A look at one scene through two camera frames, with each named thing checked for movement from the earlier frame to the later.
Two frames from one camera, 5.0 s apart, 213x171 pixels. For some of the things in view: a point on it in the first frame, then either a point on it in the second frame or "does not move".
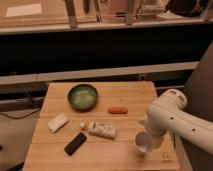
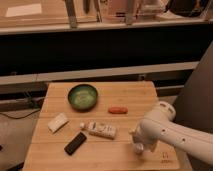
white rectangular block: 58,122 does not move
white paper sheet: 30,9 does not move
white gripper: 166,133 -> 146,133
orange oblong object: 118,110 does not move
